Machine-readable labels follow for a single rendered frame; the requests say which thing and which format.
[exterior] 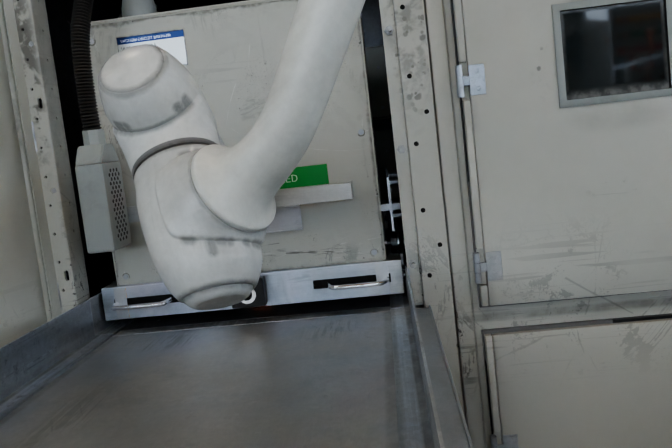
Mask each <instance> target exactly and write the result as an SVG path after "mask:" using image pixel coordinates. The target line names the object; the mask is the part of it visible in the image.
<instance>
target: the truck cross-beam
mask: <svg viewBox="0 0 672 448"><path fill-rule="evenodd" d="M386 258H387V259H386V260H376V261H366V262H356V263H345V264H335V265H325V266H315V267H304V268H294V269H284V270H273V271H263V272H261V273H260V276H264V277H265V284H266V292H267V300H268V302H267V304H266V305H265V306H271V305H282V304H293V303H304V302H315V301H325V300H336V299H347V298H358V297H369V296H379V295H378V289H377V286H374V287H364V288H354V289H342V290H330V289H329V288H328V287H327V282H328V281H330V282H331V283H332V285H345V284H356V283H366V282H376V281H377V280H376V271H375V263H383V262H387V263H388V273H389V282H390V291H391V294H401V293H404V292H405V291H404V282H403V272H402V263H401V256H400V254H396V255H386ZM115 288H126V295H127V304H128V305H133V304H144V303H154V302H161V301H164V300H166V299H168V298H169V297H171V296H173V295H172V294H171V293H170V292H169V290H168V289H167V288H166V286H165V285H164V283H163V281H161V282H150V283H140V284H130V285H119V286H117V282H113V283H111V284H109V285H107V286H105V287H104V288H102V289H101V292H102V298H103V305H104V311H105V318H106V321H109V320H120V319H118V317H117V311H113V310H112V309H111V306H112V305H113V304H114V303H115V297H114V290H113V289H115ZM173 297H174V296H173ZM228 309H233V308H232V306H228V307H225V308H220V309H215V310H205V311H204V310H196V309H192V308H190V307H189V306H187V305H186V304H184V303H181V302H179V301H178V300H177V299H176V298H175V297H174V300H173V301H172V302H170V303H168V304H166V305H163V306H159V307H151V308H140V309H130V310H129V315H130V318H124V319H131V318H142V317H152V316H163V315H174V314H185V313H196V312H206V311H217V310H228Z"/></svg>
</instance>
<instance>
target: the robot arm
mask: <svg viewBox="0 0 672 448"><path fill-rule="evenodd" d="M365 1H366V0H298V3H297V6H296V9H295V13H294V16H293V19H292V22H291V26H290V29H289V32H288V35H287V39H286V42H285V45H284V48H283V52H282V55H281V58H280V61H279V65H278V68H277V71H276V74H275V77H274V80H273V84H272V87H271V90H270V93H269V95H268V98H267V100H266V103H265V106H264V108H263V110H262V112H261V114H260V116H259V118H258V120H257V121H256V123H255V124H254V126H253V127H252V129H251V130H250V131H249V133H248V134H247V135H246V136H245V137H244V138H243V139H242V140H241V141H240V142H238V143H237V144H236V145H234V146H232V147H226V146H225V144H224V143H223V141H222V139H221V137H220V136H219V134H218V131H217V123H216V120H215V117H214V114H213V112H212V110H211V108H210V106H209V104H208V102H207V100H206V98H205V96H204V94H203V92H202V90H201V88H200V87H199V85H198V84H197V82H196V80H195V79H194V77H193V76H192V75H191V73H190V72H189V71H188V69H187V68H186V67H185V66H184V65H183V64H182V63H181V62H180V61H179V60H177V59H176V58H175V57H174V56H173V55H171V54H170V53H169V52H167V51H166V50H164V49H162V48H160V47H159V46H156V45H153V44H142V45H137V46H132V47H129V48H126V49H124V50H122V51H119V52H118V53H116V54H115V55H113V56H111V57H110V58H109V59H108V60H107V61H106V62H105V63H104V65H103V66H102V68H101V70H100V72H99V75H98V88H99V94H100V98H101V102H102V105H103V109H104V112H105V114H106V116H107V118H108V119H109V121H110V122H111V124H112V125H113V134H114V135H115V137H116V139H117V141H118V143H119V145H120V147H121V149H122V151H123V153H124V155H125V158H126V160H127V162H128V165H129V168H130V171H131V173H132V177H133V180H134V184H135V190H136V203H137V209H138V214H139V219H140V223H141V227H142V231H143V234H144V238H145V241H146V244H147V247H148V250H149V253H150V256H151V258H152V261H153V264H154V266H155V268H156V270H157V272H158V274H159V276H160V278H161V280H162V281H163V283H164V285H165V286H166V288H167V289H168V290H169V292H170V293H171V294H172V295H173V296H174V297H175V298H176V299H177V300H178V301H179V302H181V303H184V304H186V305H187V306H189V307H190V308H192V309H196V310H204V311H205V310H215V309H220V308H225V307H228V306H232V305H235V304H237V303H240V302H241V301H243V300H245V299H246V298H247V297H248V296H249V295H250V293H251V292H252V290H253V289H254V288H255V287H256V286H257V284H258V281H259V277H260V273H261V268H262V262H263V256H262V251H261V244H262V243H263V242H264V239H265V234H266V230H267V228H268V226H269V224H270V223H271V222H272V221H273V219H274V217H275V214H276V202H275V194H276V193H277V191H278V190H279V189H280V187H281V186H282V185H283V184H284V182H285V181H286V180H287V179H288V177H289V176H290V175H291V173H292V172H293V170H294V169H295V168H296V166H297V165H298V163H299V162H300V160H301V159H302V157H303V155H304V154H305V152H306V150H307V149H308V147H309V145H310V143H311V141H312V139H313V137H314V135H315V133H316V130H317V128H318V126H319V123H320V121H321V119H322V116H323V114H324V111H325V109H326V106H327V103H328V101H329V98H330V95H331V93H332V90H333V87H334V85H335V82H336V79H337V76H338V74H339V71H340V68H341V66H342V63H343V60H344V57H345V55H346V52H347V49H348V47H349V44H350V41H351V38H352V36H353V33H354V30H355V28H356V25H357V22H358V20H359V17H360V14H361V11H362V9H363V6H364V3H365Z"/></svg>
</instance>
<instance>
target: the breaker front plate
mask: <svg viewBox="0 0 672 448"><path fill-rule="evenodd" d="M297 3H298V0H277V1H269V2H262V3H254V4H247V5H240V6H232V7H225V8H217V9H210V10H203V11H195V12H188V13H180V14H173V15H166V16H158V17H151V18H143V19H136V20H129V21H121V22H114V23H106V24H99V25H92V26H90V27H91V28H90V40H89V41H90V43H89V44H90V45H91V46H90V48H91V49H90V51H91V52H90V54H91V56H90V57H91V59H90V60H91V61H92V62H90V63H91V64H92V65H91V67H93V68H91V70H93V71H92V72H91V73H93V75H92V76H93V78H92V79H93V80H94V81H93V83H95V84H94V85H93V86H95V87H94V88H93V89H95V91H94V92H95V93H96V94H95V96H96V97H95V99H97V100H96V102H97V103H96V105H98V106H97V107H96V108H98V110H97V111H98V113H97V114H99V116H98V117H99V118H100V119H99V120H100V122H99V123H100V124H101V125H100V127H102V128H101V129H104V133H105V139H106V144H108V143H111V144H113V146H114V149H115V151H116V154H117V156H118V159H119V162H120V164H121V171H122V178H123V185H124V192H125V198H126V205H127V207H130V206H137V203H136V190H135V184H134V180H133V177H132V173H131V171H130V168H129V165H128V162H127V160H126V158H125V155H124V153H123V151H122V149H121V147H120V145H119V143H118V141H117V139H116V137H115V135H114V134H113V125H112V124H111V122H110V121H109V119H108V118H107V116H106V114H105V112H104V109H103V105H102V102H101V98H100V94H99V88H98V75H99V72H100V70H101V68H102V66H103V65H104V63H105V62H106V61H107V60H108V59H109V58H110V57H111V56H113V55H115V54H116V53H118V46H117V39H116V38H121V37H129V36H136V35H144V34H151V33H159V32H166V31H174V30H181V29H183V31H184V39H185V46H186V54H187V61H188V64H187V65H184V66H185V67H186V68H187V69H188V71H189V72H190V73H191V75H192V76H193V77H194V79H195V80H196V82H197V84H198V85H199V87H200V88H201V90H202V92H203V94H204V96H205V98H206V100H207V102H208V104H209V106H210V108H211V110H212V112H213V114H214V117H215V120H216V123H217V131H218V134H219V136H220V137H221V139H222V141H223V143H224V144H225V146H226V147H232V146H234V145H236V144H237V143H238V142H240V141H241V140H242V139H243V138H244V137H245V136H246V135H247V134H248V133H249V131H250V130H251V129H252V127H253V126H254V124H255V123H256V121H257V120H258V118H259V116H260V114H261V112H262V110H263V108H264V106H265V103H266V100H267V98H268V95H269V93H270V90H271V87H272V84H273V80H274V77H275V74H276V71H277V68H278V65H279V61H280V58H281V55H282V52H283V48H284V45H285V42H286V39H287V35H288V32H289V29H290V26H291V22H292V19H293V16H294V13H295V9H296V6H297ZM320 164H327V171H328V179H329V184H323V185H313V186H304V187H295V188H286V189H279V190H287V189H296V188H305V187H314V186H324V185H333V184H342V183H348V182H349V181H352V187H353V196H354V197H353V199H351V200H341V201H332V202H322V203H313V204H304V205H294V206H285V207H276V214H275V217H274V219H273V221H272V222H271V223H270V224H269V226H268V228H267V230H266V234H265V239H264V242H263V243H262V244H261V251H262V256H263V262H262V268H261V272H263V271H273V270H284V269H294V268H304V267H315V266H325V265H335V264H345V263H356V262H366V261H376V260H385V256H384V247H383V238H382V228H381V219H380V210H379V201H378V191H377V182H376V173H375V164H374V154H373V145H372V136H371V127H370V117H369V108H368V99H367V90H366V80H365V71H364V62H363V53H362V44H361V34H360V25H359V20H358V22H357V25H356V28H355V30H354V33H353V36H352V38H351V41H350V44H349V47H348V49H347V52H346V55H345V57H344V60H343V63H342V66H341V68H340V71H339V74H338V76H337V79H336V82H335V85H334V87H333V90H332V93H331V95H330V98H329V101H328V103H327V106H326V109H325V111H324V114H323V116H322V119H321V121H320V123H319V126H318V128H317V130H316V133H315V135H314V137H313V139H312V141H311V143H310V145H309V147H308V149H307V150H306V152H305V154H304V155H303V157H302V159H301V160H300V162H299V163H298V165H297V166H296V167H302V166H311V165H320ZM129 226H130V233H131V240H132V243H131V244H130V245H128V246H125V247H123V248H121V249H118V250H116V251H114V259H115V266H116V272H117V279H118V286H119V285H130V284H140V283H150V282H161V281H162V280H161V278H160V276H159V274H158V272H157V270H156V268H155V266H154V264H153V261H152V258H151V256H150V253H149V250H148V247H147V244H146V241H145V238H144V234H143V231H142V227H141V223H140V222H134V223H129Z"/></svg>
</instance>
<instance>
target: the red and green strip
mask: <svg viewBox="0 0 672 448"><path fill-rule="evenodd" d="M323 184H329V179H328V171H327V164H320V165H311V166H302V167H296V168H295V169H294V170H293V172H292V173H291V175H290V176H289V177H288V179H287V180H286V181H285V182H284V184H283V185H282V186H281V187H280V189H286V188H295V187H304V186H313V185H323Z"/></svg>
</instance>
